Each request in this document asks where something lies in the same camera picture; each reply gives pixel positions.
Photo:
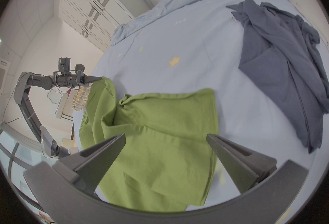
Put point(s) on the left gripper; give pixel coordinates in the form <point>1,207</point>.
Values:
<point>69,80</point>

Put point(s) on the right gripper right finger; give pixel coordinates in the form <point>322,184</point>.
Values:
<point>231,158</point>

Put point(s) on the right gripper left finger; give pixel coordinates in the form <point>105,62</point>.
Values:
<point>102,156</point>

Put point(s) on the green garment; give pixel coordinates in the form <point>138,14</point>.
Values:
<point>159,135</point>

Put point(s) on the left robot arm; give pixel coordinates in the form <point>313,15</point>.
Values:
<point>23,89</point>

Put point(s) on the round woven basket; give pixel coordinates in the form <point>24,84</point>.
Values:
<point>81,98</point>

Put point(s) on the dark grey garment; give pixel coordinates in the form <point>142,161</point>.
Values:
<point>277,63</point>

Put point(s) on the bed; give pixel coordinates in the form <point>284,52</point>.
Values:
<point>180,43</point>

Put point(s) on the white small table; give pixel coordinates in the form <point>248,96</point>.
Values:
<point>63,105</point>

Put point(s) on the window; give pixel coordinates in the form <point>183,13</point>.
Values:
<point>15,156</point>

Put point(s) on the pale blue quilt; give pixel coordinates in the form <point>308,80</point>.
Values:
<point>180,2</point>

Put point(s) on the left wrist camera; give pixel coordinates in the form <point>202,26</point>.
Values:
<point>64,63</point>

